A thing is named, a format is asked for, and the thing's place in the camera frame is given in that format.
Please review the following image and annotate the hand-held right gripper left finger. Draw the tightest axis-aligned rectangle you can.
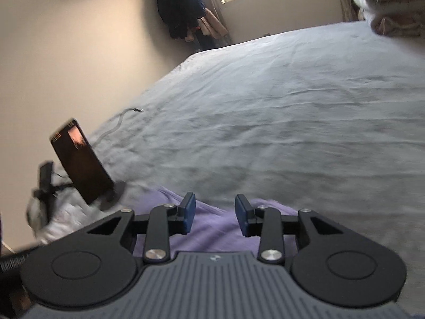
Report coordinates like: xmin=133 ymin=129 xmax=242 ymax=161
xmin=86 ymin=192 xmax=198 ymax=264

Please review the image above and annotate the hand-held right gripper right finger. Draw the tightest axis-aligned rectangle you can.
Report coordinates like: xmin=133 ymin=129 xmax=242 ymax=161
xmin=234 ymin=193 xmax=343 ymax=264

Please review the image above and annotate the purple shirt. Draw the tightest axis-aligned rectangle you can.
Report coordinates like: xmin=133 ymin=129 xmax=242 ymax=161
xmin=132 ymin=186 xmax=300 ymax=260

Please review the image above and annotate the phone stand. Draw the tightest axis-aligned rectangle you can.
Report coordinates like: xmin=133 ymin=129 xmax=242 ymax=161
xmin=32 ymin=161 xmax=127 ymax=212

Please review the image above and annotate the bed with grey sheet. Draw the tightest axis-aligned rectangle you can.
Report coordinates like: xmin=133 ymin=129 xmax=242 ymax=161
xmin=27 ymin=20 xmax=425 ymax=273

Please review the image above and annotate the black smartphone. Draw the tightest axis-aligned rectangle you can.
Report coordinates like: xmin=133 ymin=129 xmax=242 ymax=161
xmin=49 ymin=117 xmax=116 ymax=205

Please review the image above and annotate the hanging pink clothing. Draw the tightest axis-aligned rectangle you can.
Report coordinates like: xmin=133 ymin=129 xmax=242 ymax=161
xmin=197 ymin=7 xmax=230 ymax=40

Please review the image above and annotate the hanging dark jacket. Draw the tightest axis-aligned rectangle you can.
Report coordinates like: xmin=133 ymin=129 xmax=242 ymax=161
xmin=153 ymin=0 xmax=207 ymax=39

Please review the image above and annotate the folded grey pink comforter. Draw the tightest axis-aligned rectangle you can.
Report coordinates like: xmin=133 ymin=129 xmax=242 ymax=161
xmin=350 ymin=0 xmax=425 ymax=38

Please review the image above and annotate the charging cable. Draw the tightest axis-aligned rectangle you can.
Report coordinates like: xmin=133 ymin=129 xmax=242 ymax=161
xmin=95 ymin=107 xmax=144 ymax=147

